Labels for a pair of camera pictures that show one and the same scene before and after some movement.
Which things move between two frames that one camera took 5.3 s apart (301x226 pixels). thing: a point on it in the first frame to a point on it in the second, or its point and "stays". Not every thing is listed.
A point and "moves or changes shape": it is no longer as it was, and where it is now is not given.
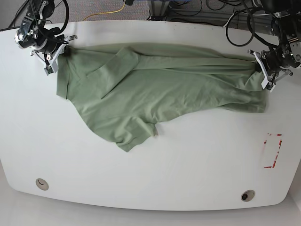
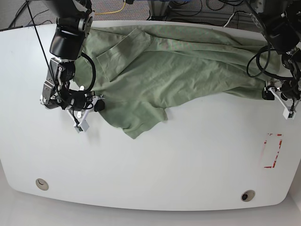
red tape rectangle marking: (280, 143) stays
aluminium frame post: (158, 10) stays
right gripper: (273, 65) to (289, 88)
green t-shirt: (125, 90) moves or changes shape
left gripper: (49, 50) to (78, 100)
